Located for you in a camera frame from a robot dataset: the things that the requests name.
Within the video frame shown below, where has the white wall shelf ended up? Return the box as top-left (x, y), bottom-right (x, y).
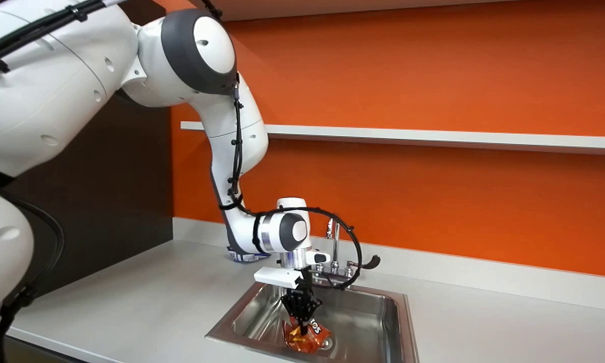
top-left (178, 120), bottom-right (605, 160)

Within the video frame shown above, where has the stainless steel sink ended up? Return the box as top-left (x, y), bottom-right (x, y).
top-left (207, 276), bottom-right (423, 363)

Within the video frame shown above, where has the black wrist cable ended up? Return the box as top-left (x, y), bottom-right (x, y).
top-left (218, 69), bottom-right (365, 292)

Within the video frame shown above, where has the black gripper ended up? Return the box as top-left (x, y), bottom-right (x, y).
top-left (279, 266), bottom-right (326, 337)

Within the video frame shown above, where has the chrome faucet with black handles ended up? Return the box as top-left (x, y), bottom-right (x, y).
top-left (311, 217), bottom-right (384, 291)

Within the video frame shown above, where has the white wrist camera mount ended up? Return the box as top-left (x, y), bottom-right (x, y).
top-left (252, 251), bottom-right (334, 292)

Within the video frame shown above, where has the red snack packet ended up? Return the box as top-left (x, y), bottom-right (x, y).
top-left (279, 314), bottom-right (338, 358)

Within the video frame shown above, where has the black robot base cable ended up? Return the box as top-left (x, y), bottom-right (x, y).
top-left (0, 196), bottom-right (69, 363)

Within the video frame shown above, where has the blue snack packet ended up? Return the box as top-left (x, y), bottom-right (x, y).
top-left (226, 245), bottom-right (252, 265)

